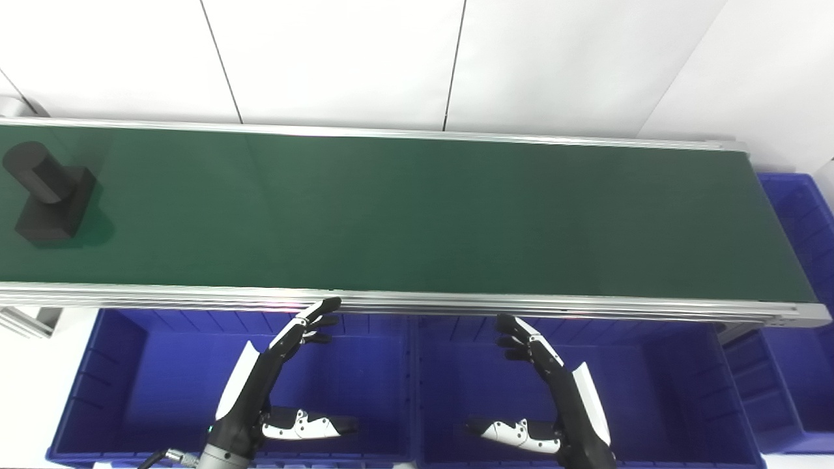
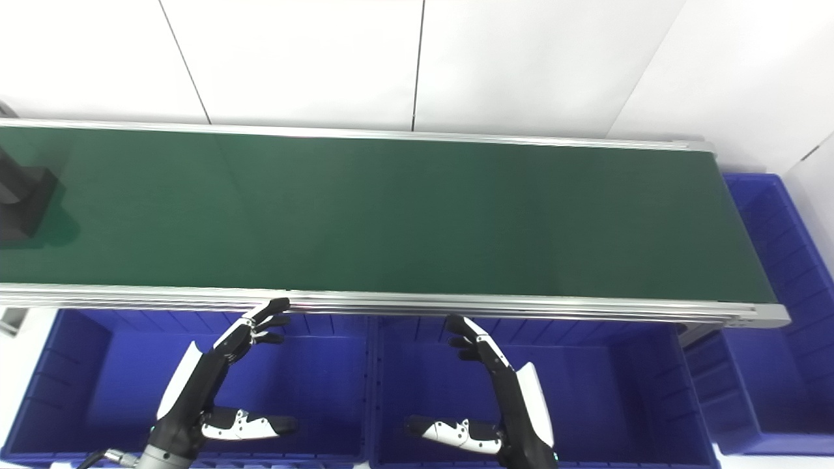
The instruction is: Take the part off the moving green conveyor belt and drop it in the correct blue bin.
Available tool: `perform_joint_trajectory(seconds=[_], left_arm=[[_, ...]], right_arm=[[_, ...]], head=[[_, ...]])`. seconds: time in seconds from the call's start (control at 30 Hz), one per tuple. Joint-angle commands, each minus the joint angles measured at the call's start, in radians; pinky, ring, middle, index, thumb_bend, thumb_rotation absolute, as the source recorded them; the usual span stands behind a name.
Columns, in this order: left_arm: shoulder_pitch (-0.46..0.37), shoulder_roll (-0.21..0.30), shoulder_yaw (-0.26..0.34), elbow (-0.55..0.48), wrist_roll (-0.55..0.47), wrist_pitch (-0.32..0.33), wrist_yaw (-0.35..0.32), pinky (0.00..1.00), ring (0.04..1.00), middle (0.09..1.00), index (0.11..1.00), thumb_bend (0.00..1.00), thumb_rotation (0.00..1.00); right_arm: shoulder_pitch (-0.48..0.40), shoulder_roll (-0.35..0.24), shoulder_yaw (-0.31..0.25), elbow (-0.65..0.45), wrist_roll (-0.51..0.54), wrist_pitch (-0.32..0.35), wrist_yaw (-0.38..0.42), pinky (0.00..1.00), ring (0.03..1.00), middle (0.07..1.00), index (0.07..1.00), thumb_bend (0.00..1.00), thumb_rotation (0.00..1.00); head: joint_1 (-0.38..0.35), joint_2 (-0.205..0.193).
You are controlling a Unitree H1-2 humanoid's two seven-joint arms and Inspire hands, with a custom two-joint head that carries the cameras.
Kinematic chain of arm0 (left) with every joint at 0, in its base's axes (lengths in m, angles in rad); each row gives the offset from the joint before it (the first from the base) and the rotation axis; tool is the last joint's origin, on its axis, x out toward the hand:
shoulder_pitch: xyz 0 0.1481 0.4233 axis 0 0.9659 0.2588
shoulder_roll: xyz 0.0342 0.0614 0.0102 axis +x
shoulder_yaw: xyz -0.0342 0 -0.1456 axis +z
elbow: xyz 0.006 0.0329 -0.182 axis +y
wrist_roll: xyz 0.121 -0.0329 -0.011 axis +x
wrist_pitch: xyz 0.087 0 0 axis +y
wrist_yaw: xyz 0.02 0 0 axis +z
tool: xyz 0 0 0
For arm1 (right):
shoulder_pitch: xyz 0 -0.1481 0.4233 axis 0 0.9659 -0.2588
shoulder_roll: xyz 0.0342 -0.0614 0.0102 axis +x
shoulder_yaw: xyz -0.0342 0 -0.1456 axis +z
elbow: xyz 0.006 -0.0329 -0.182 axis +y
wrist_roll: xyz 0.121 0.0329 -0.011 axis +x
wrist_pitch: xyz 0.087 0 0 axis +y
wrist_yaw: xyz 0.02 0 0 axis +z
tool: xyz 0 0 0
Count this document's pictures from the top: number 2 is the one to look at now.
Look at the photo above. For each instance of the aluminium conveyor leg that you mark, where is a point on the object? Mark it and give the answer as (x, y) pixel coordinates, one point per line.
(697, 333)
(10, 320)

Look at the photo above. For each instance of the green conveyor belt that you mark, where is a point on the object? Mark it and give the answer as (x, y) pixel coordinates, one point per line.
(391, 208)
(456, 303)

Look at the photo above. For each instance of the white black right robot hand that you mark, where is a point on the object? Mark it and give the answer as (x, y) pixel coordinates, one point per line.
(521, 417)

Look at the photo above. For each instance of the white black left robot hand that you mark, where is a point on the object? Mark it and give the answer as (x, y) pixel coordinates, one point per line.
(195, 391)

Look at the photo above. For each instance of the black cylinder-on-block part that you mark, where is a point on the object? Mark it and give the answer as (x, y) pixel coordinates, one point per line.
(26, 195)

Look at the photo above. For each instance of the blue plastic bin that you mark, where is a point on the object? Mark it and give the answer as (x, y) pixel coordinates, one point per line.
(313, 391)
(795, 273)
(606, 404)

